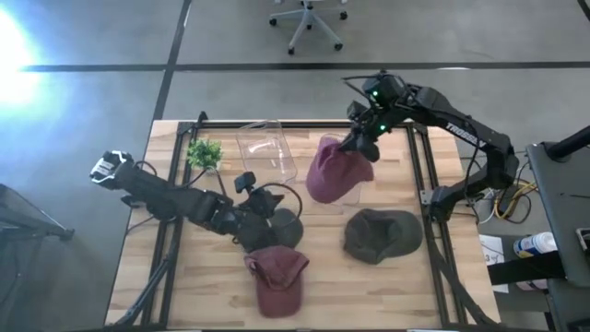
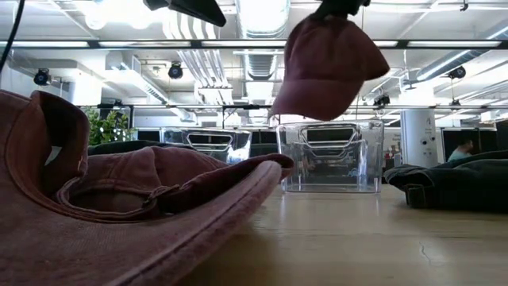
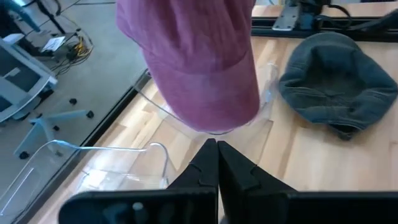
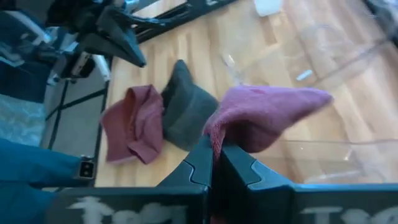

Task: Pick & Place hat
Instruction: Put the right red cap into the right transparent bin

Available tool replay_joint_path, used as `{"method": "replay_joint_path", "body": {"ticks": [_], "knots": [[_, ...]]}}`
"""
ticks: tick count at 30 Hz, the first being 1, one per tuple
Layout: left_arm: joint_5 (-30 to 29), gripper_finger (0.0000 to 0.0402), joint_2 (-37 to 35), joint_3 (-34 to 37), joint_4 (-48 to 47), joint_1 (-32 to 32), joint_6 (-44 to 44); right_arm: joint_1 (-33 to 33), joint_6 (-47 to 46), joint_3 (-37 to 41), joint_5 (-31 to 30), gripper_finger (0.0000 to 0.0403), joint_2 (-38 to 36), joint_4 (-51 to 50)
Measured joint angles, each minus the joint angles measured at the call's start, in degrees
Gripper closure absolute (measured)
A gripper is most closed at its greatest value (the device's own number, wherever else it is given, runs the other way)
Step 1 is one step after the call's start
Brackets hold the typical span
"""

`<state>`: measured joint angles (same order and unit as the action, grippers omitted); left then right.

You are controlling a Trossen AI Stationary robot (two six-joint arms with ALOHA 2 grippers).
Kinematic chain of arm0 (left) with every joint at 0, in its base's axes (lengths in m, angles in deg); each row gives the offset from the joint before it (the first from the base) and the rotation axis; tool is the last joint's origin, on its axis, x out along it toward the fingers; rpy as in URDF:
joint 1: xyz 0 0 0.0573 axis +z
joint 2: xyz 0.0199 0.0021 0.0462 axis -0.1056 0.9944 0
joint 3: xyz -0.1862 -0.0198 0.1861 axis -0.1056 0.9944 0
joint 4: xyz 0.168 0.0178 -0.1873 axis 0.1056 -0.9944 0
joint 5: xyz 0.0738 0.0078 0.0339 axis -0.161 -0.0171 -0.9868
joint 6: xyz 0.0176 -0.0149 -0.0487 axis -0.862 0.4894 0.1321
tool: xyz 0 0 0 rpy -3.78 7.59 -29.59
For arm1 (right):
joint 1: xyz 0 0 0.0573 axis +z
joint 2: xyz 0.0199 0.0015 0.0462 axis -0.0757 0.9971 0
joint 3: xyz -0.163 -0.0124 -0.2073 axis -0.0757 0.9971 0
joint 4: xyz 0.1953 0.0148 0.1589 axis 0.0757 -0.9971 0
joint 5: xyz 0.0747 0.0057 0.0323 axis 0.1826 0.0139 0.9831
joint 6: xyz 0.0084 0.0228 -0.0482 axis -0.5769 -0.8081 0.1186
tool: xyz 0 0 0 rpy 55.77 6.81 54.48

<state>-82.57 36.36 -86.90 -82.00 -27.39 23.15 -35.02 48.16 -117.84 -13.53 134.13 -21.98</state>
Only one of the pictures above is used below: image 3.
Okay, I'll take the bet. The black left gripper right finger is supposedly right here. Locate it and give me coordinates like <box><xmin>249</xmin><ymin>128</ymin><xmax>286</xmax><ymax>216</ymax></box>
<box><xmin>218</xmin><ymin>141</ymin><xmax>398</xmax><ymax>224</ymax></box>

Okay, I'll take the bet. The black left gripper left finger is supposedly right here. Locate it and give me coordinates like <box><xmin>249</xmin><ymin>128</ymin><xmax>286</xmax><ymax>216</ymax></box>
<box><xmin>58</xmin><ymin>138</ymin><xmax>218</xmax><ymax>224</ymax></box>

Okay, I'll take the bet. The maroon baseball cap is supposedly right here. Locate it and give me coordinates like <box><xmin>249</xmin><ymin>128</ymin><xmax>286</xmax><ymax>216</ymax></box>
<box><xmin>116</xmin><ymin>0</ymin><xmax>261</xmax><ymax>133</ymax></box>

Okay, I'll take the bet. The dark grey baseball cap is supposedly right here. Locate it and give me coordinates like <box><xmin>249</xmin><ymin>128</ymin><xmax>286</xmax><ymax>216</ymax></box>
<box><xmin>278</xmin><ymin>30</ymin><xmax>398</xmax><ymax>141</ymax></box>

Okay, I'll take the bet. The clear plastic bin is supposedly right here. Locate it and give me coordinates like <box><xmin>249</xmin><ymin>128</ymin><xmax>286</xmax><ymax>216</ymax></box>
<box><xmin>0</xmin><ymin>139</ymin><xmax>171</xmax><ymax>220</ymax></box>
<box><xmin>133</xmin><ymin>60</ymin><xmax>280</xmax><ymax>170</ymax></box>

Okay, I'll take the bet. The white office chair base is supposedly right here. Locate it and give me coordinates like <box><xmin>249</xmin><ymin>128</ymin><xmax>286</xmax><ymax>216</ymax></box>
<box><xmin>14</xmin><ymin>98</ymin><xmax>96</xmax><ymax>160</ymax></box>

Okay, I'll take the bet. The grey desk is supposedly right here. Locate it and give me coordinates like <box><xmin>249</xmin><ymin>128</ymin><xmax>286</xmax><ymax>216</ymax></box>
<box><xmin>0</xmin><ymin>37</ymin><xmax>58</xmax><ymax>124</ymax></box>

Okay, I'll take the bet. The white paper sheet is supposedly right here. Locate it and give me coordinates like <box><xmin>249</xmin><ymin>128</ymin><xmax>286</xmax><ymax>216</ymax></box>
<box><xmin>42</xmin><ymin>35</ymin><xmax>66</xmax><ymax>52</ymax></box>

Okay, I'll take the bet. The black metal table frame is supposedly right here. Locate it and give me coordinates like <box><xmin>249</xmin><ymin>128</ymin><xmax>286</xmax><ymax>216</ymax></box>
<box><xmin>18</xmin><ymin>15</ymin><xmax>398</xmax><ymax>224</ymax></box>

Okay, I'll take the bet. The floor cable bundle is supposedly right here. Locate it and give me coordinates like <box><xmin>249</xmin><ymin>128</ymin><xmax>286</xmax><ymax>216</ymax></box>
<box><xmin>51</xmin><ymin>29</ymin><xmax>94</xmax><ymax>75</ymax></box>

